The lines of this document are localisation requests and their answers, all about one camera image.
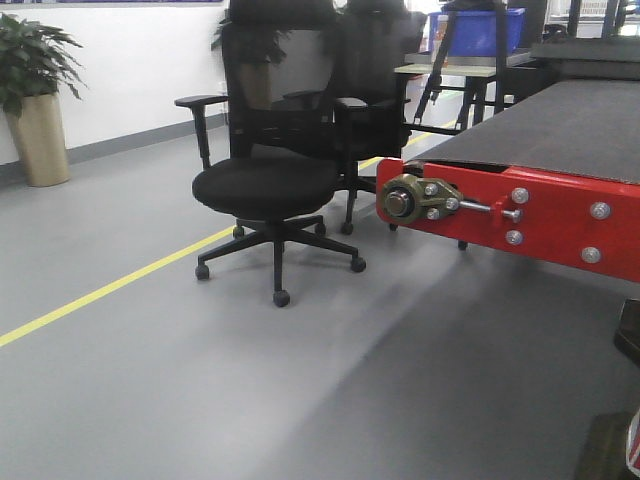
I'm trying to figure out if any front black office chair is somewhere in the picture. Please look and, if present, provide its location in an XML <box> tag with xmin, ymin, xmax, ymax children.
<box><xmin>177</xmin><ymin>1</ymin><xmax>366</xmax><ymax>307</ymax></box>

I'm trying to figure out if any potted green plant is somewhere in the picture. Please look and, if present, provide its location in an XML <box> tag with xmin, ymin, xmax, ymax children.
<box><xmin>1</xmin><ymin>13</ymin><xmax>83</xmax><ymax>187</ymax></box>

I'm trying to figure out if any black office chair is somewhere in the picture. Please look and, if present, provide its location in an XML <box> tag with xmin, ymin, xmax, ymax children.
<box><xmin>282</xmin><ymin>0</ymin><xmax>426</xmax><ymax>236</ymax></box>
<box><xmin>177</xmin><ymin>1</ymin><xmax>366</xmax><ymax>307</ymax></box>

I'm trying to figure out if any rear black office chair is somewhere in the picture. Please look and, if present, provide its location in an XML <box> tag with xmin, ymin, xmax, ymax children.
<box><xmin>282</xmin><ymin>0</ymin><xmax>426</xmax><ymax>236</ymax></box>

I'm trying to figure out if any far table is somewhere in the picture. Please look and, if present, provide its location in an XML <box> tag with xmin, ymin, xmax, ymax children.
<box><xmin>394</xmin><ymin>49</ymin><xmax>532</xmax><ymax>136</ymax></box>

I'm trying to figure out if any black conveyor belt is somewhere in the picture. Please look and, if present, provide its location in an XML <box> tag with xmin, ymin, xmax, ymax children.
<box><xmin>415</xmin><ymin>79</ymin><xmax>639</xmax><ymax>184</ymax></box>

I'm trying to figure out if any blue bin on far table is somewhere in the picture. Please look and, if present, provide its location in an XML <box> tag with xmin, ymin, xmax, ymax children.
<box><xmin>448</xmin><ymin>8</ymin><xmax>526</xmax><ymax>57</ymax></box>

